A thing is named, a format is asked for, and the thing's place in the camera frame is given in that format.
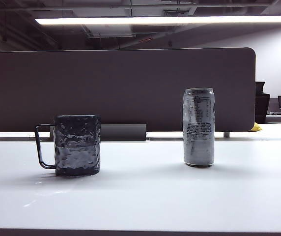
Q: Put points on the black office chair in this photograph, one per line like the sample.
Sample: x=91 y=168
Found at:
x=262 y=105

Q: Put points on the long ceiling light strip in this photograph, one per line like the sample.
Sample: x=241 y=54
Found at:
x=155 y=20

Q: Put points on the grey divider support bracket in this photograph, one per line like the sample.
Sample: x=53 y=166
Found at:
x=226 y=134

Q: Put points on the dark dimpled glass mug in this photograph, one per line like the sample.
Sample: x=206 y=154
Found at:
x=77 y=147

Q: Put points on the silver printed metal can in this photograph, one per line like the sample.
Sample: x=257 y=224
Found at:
x=199 y=147

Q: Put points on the ceiling air vent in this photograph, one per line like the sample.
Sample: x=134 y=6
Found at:
x=175 y=12

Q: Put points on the small yellow object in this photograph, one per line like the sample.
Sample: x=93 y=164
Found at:
x=256 y=127

